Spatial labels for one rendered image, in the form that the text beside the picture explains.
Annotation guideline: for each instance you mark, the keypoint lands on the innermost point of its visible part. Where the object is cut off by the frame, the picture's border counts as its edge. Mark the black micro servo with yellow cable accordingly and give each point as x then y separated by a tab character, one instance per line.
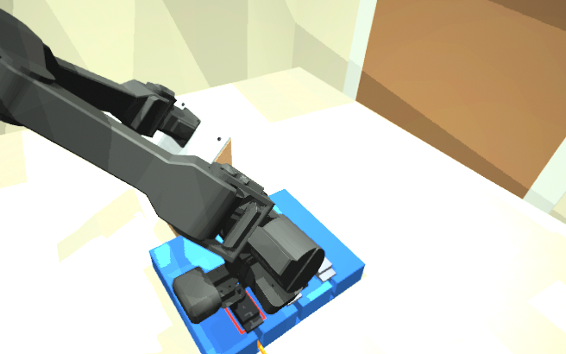
247	314

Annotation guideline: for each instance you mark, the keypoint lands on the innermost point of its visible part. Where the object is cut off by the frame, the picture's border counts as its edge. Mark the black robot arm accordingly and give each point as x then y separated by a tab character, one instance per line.
64	103

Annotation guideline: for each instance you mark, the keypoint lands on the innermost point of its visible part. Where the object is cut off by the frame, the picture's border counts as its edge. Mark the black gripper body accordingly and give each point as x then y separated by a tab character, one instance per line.
200	296

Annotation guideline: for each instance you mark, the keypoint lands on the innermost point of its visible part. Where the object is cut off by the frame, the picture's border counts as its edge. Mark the blue rectangular block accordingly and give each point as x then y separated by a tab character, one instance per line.
221	333

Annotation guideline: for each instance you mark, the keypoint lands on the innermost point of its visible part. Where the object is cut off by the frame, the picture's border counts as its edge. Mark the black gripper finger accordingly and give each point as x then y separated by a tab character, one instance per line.
233	301

